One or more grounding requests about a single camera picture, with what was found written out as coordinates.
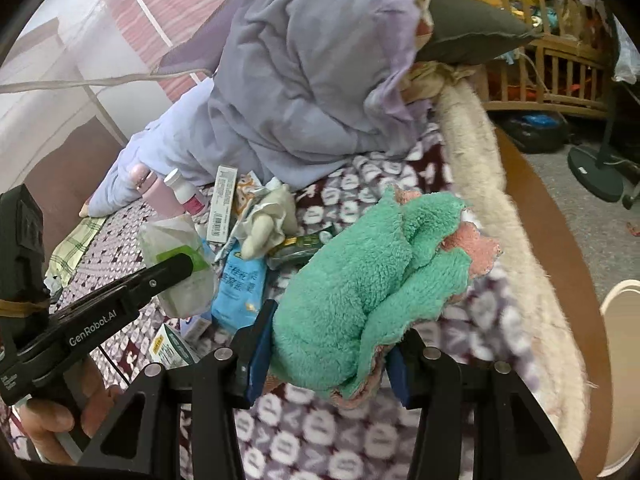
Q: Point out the dark green pillow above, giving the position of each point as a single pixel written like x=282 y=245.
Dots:
x=470 y=25

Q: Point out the clear plastic bag green label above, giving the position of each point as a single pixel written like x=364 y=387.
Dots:
x=170 y=232

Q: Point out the small dark green packet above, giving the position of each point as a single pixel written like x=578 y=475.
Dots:
x=300 y=247

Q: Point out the white plate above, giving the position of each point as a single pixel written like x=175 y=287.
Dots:
x=625 y=360

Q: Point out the white plastic bag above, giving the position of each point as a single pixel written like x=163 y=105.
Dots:
x=627 y=50

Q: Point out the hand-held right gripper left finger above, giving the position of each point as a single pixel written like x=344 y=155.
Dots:
x=257 y=360

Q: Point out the brown wooden bed frame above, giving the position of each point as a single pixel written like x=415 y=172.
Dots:
x=550 y=220

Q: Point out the small green white box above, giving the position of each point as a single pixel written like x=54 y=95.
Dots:
x=170 y=347

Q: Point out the beige crumpled cloth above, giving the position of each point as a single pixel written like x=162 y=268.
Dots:
x=425 y=85

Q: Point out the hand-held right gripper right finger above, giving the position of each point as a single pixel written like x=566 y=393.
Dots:
x=398 y=380

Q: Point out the wooden crib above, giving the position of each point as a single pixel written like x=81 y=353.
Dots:
x=550 y=50

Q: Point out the person's left hand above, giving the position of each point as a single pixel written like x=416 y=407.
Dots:
x=45 y=425

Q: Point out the orange white snack wrapper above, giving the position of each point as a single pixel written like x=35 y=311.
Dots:
x=247 y=195

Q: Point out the white cap bottle pink label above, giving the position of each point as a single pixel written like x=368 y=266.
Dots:
x=180 y=185

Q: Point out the cream cloth toy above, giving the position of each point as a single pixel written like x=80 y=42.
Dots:
x=265 y=230

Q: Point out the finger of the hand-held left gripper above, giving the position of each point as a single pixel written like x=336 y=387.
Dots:
x=160 y=275

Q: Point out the maroon white printed blanket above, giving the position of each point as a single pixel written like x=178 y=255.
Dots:
x=325 y=435

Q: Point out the green plaid cloth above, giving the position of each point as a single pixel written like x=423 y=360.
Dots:
x=75 y=245

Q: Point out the cream fluffy mat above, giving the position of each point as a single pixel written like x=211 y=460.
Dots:
x=480 y=160

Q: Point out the small blue white box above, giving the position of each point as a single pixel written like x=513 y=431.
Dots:
x=197 y=327

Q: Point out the long green white box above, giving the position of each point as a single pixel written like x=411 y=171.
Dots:
x=222 y=205

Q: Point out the green fluffy towel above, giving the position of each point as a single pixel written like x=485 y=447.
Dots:
x=360 y=270

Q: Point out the lavender grey sweatshirt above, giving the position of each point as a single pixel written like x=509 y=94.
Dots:
x=300 y=60

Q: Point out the blue snack packet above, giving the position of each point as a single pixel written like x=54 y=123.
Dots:
x=240 y=285

